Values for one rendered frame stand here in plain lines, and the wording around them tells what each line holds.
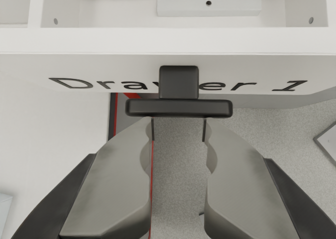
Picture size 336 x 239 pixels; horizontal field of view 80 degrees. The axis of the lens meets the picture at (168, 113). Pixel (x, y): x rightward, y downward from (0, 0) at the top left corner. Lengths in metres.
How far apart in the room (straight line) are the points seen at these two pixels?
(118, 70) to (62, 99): 0.18
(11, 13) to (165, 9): 0.19
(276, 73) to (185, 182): 0.93
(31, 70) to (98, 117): 0.14
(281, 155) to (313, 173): 0.17
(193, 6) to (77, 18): 0.13
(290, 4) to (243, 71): 0.12
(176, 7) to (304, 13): 0.12
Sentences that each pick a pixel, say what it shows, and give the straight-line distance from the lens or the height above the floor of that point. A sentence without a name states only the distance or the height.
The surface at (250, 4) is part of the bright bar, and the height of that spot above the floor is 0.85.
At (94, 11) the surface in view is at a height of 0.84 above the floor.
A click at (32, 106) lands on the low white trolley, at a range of 0.36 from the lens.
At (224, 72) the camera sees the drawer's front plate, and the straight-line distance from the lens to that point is 0.16.
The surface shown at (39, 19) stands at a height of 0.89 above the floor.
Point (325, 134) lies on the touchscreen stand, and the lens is 1.24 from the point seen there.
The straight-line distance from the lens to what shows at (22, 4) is 0.31.
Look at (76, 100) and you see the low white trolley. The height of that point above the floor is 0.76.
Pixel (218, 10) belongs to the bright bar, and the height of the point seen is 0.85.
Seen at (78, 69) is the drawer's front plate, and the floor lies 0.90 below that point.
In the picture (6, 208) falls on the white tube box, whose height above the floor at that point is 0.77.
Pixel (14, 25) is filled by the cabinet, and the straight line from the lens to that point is 0.37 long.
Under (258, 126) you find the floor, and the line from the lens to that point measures 1.13.
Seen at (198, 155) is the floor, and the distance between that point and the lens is 1.05.
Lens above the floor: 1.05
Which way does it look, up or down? 83 degrees down
